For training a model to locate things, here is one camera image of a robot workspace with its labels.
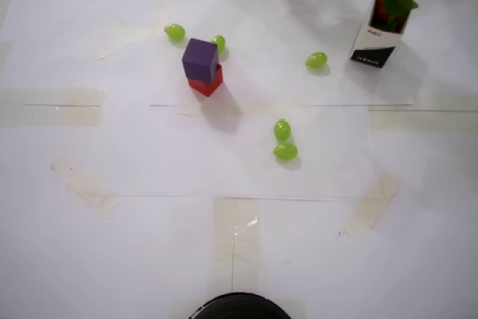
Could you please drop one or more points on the white and black cardboard box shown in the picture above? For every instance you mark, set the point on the white and black cardboard box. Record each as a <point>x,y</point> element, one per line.
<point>377,39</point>

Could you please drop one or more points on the black round dome object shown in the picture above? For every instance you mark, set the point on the black round dome object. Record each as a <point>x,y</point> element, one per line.
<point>239,309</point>

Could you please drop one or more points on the beige masking tape strip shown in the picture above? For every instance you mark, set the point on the beige masking tape strip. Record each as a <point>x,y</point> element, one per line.
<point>84,186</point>
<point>224,229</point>
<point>50,108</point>
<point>371,205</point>
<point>112,40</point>
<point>422,119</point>

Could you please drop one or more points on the green plastic grape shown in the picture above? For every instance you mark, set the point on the green plastic grape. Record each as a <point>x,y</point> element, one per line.
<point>282,130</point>
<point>219,42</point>
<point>174,32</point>
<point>316,61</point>
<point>285,151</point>

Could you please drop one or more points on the white paper sheet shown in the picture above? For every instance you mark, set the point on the white paper sheet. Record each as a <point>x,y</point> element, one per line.
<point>209,1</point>

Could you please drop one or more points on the red strawberry with green leaves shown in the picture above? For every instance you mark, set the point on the red strawberry with green leaves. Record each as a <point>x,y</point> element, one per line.
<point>400,3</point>

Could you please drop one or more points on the red wooden cube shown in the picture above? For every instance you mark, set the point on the red wooden cube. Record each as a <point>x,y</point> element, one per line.
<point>209,85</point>

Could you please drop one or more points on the red strawberry with stem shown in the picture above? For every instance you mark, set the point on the red strawberry with stem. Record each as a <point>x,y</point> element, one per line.
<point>388,27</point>

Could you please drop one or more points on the purple wooden cube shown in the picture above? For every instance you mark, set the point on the purple wooden cube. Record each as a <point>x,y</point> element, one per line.
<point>199,59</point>

